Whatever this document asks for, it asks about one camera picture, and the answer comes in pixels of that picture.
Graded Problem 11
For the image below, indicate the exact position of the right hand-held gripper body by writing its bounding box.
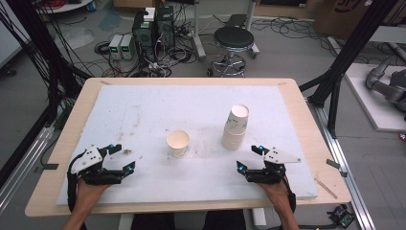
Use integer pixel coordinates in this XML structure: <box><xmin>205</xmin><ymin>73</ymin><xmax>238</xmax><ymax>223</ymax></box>
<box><xmin>244</xmin><ymin>146</ymin><xmax>303</xmax><ymax>185</ymax></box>

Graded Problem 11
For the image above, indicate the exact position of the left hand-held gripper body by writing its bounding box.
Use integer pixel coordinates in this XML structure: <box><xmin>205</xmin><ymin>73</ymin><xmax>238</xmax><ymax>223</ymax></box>
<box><xmin>69</xmin><ymin>144</ymin><xmax>127</xmax><ymax>187</ymax></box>

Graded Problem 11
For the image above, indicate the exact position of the stack of white paper cups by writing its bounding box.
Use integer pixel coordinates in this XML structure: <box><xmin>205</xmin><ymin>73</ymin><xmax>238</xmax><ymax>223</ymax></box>
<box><xmin>220</xmin><ymin>103</ymin><xmax>251</xmax><ymax>151</ymax></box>

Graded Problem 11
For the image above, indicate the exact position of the printed white paper cup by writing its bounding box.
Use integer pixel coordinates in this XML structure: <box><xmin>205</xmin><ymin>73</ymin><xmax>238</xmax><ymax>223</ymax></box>
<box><xmin>165</xmin><ymin>128</ymin><xmax>192</xmax><ymax>159</ymax></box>

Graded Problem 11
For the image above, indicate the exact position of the person's right hand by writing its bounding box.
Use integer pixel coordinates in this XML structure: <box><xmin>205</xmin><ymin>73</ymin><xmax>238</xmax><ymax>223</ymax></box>
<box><xmin>257</xmin><ymin>176</ymin><xmax>293</xmax><ymax>210</ymax></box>

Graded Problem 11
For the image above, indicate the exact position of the person's left hand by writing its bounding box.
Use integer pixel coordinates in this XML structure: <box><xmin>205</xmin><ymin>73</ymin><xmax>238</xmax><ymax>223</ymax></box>
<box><xmin>74</xmin><ymin>178</ymin><xmax>113</xmax><ymax>210</ymax></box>

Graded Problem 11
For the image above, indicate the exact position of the black tape strip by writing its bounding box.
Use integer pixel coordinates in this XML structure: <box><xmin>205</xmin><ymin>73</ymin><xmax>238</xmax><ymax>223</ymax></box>
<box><xmin>34</xmin><ymin>163</ymin><xmax>60</xmax><ymax>174</ymax></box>

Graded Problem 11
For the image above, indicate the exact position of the white table leg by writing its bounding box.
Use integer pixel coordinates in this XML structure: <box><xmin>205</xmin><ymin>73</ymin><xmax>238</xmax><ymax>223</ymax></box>
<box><xmin>251</xmin><ymin>207</ymin><xmax>268</xmax><ymax>229</ymax></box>
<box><xmin>117</xmin><ymin>213</ymin><xmax>135</xmax><ymax>230</ymax></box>

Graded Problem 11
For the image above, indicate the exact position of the person's right leg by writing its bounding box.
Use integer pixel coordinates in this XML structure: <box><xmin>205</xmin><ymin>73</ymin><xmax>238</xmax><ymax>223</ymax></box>
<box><xmin>202</xmin><ymin>209</ymin><xmax>247</xmax><ymax>230</ymax></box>

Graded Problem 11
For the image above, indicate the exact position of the person's leg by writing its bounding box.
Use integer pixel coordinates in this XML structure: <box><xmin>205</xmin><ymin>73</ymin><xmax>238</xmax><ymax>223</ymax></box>
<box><xmin>202</xmin><ymin>209</ymin><xmax>247</xmax><ymax>230</ymax></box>
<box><xmin>130</xmin><ymin>212</ymin><xmax>177</xmax><ymax>230</ymax></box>

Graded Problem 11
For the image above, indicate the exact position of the thin wooden stick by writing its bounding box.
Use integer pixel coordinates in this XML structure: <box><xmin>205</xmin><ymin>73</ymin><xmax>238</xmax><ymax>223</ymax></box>
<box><xmin>313</xmin><ymin>177</ymin><xmax>339</xmax><ymax>200</ymax></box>

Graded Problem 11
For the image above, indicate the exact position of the person's left leg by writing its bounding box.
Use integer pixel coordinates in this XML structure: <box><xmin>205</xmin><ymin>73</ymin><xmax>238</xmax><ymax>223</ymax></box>
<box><xmin>130</xmin><ymin>212</ymin><xmax>177</xmax><ymax>230</ymax></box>

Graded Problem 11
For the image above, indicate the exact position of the grey tape strip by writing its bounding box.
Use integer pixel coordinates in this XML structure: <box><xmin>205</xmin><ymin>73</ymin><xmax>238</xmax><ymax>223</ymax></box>
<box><xmin>326</xmin><ymin>158</ymin><xmax>349</xmax><ymax>178</ymax></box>

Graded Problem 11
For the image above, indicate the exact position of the white foam mat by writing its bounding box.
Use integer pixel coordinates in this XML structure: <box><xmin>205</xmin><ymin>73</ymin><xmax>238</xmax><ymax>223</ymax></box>
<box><xmin>56</xmin><ymin>83</ymin><xmax>320</xmax><ymax>206</ymax></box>

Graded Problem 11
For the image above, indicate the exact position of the small circuit board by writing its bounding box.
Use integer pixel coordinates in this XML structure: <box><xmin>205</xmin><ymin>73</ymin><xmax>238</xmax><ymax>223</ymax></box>
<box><xmin>327</xmin><ymin>204</ymin><xmax>356</xmax><ymax>229</ymax></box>

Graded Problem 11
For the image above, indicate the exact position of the grey power supply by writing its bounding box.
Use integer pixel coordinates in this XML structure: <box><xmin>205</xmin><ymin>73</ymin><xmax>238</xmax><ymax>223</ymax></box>
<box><xmin>108</xmin><ymin>34</ymin><xmax>124</xmax><ymax>60</ymax></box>
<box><xmin>120</xmin><ymin>34</ymin><xmax>136</xmax><ymax>60</ymax></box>

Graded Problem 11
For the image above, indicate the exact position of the black round stool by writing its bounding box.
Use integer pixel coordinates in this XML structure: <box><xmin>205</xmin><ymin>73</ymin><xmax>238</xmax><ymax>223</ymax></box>
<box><xmin>206</xmin><ymin>26</ymin><xmax>257</xmax><ymax>78</ymax></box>

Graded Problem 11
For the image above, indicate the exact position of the black computer tower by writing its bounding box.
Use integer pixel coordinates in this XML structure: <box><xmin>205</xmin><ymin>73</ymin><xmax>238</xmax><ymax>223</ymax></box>
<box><xmin>131</xmin><ymin>9</ymin><xmax>158</xmax><ymax>62</ymax></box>
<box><xmin>155</xmin><ymin>5</ymin><xmax>176</xmax><ymax>50</ymax></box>

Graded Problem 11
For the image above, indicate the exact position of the white platform board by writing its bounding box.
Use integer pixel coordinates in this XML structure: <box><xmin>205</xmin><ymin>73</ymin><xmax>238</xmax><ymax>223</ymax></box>
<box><xmin>344</xmin><ymin>62</ymin><xmax>406</xmax><ymax>132</ymax></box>

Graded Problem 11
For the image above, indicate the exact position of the grey stand leg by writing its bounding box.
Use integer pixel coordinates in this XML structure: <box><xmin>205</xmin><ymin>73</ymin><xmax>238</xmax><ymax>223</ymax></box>
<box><xmin>244</xmin><ymin>0</ymin><xmax>261</xmax><ymax>59</ymax></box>
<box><xmin>191</xmin><ymin>0</ymin><xmax>208</xmax><ymax>62</ymax></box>

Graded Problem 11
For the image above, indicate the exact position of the black flat pedal board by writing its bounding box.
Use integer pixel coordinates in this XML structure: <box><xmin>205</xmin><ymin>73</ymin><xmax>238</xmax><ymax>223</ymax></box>
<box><xmin>225</xmin><ymin>13</ymin><xmax>249</xmax><ymax>31</ymax></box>

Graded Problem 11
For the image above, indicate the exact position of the small white box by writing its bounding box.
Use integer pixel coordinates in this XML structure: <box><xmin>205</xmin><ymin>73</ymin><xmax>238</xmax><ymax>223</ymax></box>
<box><xmin>143</xmin><ymin>7</ymin><xmax>157</xmax><ymax>23</ymax></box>

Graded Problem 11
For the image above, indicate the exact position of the brown cardboard box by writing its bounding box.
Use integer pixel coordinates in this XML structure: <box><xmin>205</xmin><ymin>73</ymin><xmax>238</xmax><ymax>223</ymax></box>
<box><xmin>313</xmin><ymin>0</ymin><xmax>406</xmax><ymax>40</ymax></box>

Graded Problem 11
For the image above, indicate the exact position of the aluminium rail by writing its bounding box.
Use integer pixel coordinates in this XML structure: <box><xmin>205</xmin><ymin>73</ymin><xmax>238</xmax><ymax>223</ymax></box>
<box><xmin>0</xmin><ymin>126</ymin><xmax>56</xmax><ymax>214</ymax></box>
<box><xmin>305</xmin><ymin>98</ymin><xmax>377</xmax><ymax>230</ymax></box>

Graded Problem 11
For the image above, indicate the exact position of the coiled black cable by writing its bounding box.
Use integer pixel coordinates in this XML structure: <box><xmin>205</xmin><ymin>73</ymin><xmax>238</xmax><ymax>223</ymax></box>
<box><xmin>93</xmin><ymin>40</ymin><xmax>112</xmax><ymax>56</ymax></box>

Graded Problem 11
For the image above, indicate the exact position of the black metal frame post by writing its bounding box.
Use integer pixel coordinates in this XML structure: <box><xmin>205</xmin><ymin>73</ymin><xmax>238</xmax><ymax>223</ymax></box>
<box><xmin>299</xmin><ymin>0</ymin><xmax>400</xmax><ymax>139</ymax></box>
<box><xmin>5</xmin><ymin>0</ymin><xmax>84</xmax><ymax>106</ymax></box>

